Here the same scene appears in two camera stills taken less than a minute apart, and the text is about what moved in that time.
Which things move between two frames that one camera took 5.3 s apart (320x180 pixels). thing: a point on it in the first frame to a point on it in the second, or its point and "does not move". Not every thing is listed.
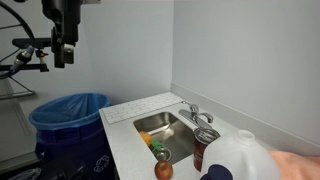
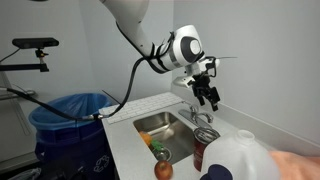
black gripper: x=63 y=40 to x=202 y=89
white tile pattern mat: x=125 y=110 does not move
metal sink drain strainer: x=163 y=154 does not move
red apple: x=163 y=170 does not move
